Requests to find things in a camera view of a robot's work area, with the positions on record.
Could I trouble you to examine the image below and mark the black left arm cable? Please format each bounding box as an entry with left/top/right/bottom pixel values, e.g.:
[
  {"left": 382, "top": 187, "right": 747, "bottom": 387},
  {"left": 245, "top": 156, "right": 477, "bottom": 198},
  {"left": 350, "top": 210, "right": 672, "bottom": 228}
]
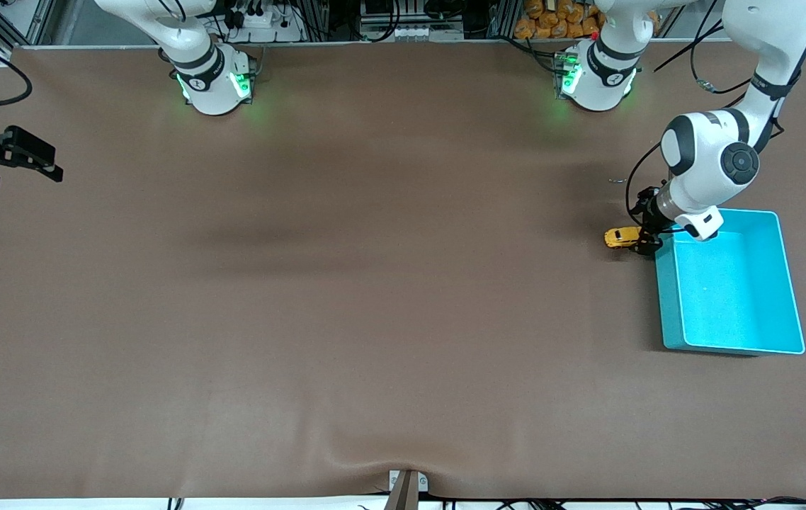
[{"left": 625, "top": 0, "right": 786, "bottom": 234}]

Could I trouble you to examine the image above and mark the yellow beetle toy car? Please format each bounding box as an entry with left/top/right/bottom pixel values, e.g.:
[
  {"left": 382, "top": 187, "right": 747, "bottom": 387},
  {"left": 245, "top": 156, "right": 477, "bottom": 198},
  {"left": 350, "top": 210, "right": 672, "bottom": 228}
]
[{"left": 603, "top": 227, "right": 646, "bottom": 250}]

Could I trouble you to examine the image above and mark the brown table mat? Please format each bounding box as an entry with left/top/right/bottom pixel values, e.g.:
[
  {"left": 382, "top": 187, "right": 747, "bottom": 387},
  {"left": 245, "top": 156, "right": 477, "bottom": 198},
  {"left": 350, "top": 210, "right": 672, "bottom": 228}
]
[{"left": 0, "top": 39, "right": 806, "bottom": 500}]

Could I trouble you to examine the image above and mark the metal mat clamp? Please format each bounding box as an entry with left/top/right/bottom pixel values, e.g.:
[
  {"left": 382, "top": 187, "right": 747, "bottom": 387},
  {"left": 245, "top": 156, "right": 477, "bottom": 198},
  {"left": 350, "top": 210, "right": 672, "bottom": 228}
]
[{"left": 383, "top": 469, "right": 430, "bottom": 510}]

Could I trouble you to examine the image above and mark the teal plastic bin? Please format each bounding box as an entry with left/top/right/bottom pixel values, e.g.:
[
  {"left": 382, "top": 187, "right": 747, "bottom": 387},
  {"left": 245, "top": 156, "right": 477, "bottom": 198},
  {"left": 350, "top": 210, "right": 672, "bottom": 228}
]
[{"left": 654, "top": 208, "right": 806, "bottom": 355}]

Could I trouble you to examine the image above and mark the orange stuffed toys pile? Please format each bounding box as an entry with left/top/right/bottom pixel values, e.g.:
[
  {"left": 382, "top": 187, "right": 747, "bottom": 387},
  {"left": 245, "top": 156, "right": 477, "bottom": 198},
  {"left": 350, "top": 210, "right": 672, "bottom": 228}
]
[{"left": 514, "top": 0, "right": 606, "bottom": 40}]

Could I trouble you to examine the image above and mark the grey equipment rack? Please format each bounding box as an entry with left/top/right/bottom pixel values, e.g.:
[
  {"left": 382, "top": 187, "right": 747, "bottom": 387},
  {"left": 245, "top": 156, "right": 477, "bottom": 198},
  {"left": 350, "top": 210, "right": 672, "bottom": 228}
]
[{"left": 359, "top": 0, "right": 466, "bottom": 42}]

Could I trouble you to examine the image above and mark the silver aluminium frame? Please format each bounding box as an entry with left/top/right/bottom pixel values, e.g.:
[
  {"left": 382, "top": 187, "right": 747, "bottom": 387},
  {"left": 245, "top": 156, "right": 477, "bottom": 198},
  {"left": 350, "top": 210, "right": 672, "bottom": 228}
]
[{"left": 0, "top": 0, "right": 58, "bottom": 50}]

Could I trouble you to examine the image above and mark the white power strip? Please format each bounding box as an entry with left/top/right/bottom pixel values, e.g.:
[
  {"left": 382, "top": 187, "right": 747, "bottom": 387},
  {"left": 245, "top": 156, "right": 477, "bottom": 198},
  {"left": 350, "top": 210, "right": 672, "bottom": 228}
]
[{"left": 222, "top": 4, "right": 305, "bottom": 43}]

